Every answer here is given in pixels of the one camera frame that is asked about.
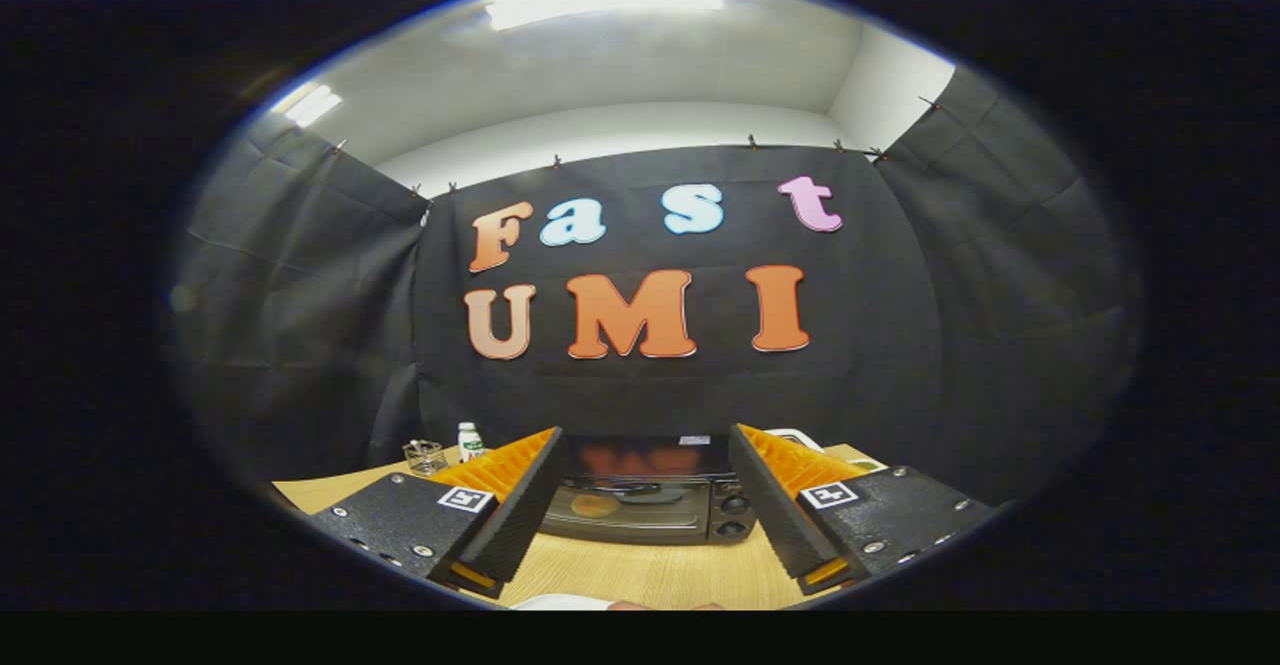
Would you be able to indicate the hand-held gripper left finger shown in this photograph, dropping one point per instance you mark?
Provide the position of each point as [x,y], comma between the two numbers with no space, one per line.
[520,525]

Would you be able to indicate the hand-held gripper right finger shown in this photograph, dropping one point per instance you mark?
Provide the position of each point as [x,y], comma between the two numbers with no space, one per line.
[775,510]

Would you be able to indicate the round brown bread bun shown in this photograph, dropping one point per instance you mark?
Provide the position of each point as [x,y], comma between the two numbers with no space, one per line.
[595,506]

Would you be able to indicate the black toaster oven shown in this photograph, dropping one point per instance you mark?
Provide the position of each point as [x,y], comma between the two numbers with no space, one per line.
[640,527]

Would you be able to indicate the white countertop appliance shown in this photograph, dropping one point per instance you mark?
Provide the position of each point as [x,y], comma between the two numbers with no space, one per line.
[800,436]

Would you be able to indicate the white ceramic plate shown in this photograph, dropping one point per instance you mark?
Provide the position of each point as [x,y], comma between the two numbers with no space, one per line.
[560,603]

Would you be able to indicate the small white green-label bottle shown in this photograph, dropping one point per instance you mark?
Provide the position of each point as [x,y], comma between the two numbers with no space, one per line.
[470,443]

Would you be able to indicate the small ceiling light panel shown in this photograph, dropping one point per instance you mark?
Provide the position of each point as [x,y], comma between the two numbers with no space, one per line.
[308,105]

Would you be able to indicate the long ceiling light panel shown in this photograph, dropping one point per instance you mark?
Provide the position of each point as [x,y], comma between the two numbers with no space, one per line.
[600,12]

